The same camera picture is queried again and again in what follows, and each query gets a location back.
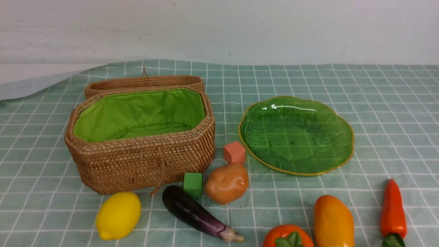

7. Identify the brown plastic potato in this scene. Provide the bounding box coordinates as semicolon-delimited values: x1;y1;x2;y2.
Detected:
204;163;249;205

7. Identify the woven wicker basket green lining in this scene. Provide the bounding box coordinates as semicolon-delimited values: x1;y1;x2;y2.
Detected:
64;85;216;195

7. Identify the red orange plastic pepper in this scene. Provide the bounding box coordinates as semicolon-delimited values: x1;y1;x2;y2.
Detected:
380;179;407;247

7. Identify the orange plastic persimmon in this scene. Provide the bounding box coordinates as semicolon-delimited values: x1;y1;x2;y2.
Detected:
262;224;314;247

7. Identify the woven wicker basket lid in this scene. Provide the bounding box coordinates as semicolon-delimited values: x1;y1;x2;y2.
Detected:
84;68;204;99

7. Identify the green checkered tablecloth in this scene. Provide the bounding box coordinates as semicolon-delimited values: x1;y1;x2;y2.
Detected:
0;60;439;247

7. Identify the pink foam cube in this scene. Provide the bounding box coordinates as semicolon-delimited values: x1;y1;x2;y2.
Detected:
224;141;247;164

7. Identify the green foam cube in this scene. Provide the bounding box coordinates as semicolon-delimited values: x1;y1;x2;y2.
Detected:
183;173;203;199

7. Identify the purple plastic eggplant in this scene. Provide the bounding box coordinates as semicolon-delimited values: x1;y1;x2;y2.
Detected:
162;185;245;243

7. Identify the yellow plastic lemon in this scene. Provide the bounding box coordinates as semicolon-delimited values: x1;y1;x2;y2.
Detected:
95;192;141;240

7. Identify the green glass leaf plate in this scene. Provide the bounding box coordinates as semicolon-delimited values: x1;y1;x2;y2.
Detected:
238;96;355;177

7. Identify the orange yellow plastic mango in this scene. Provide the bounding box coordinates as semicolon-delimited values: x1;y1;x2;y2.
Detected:
313;195;355;247

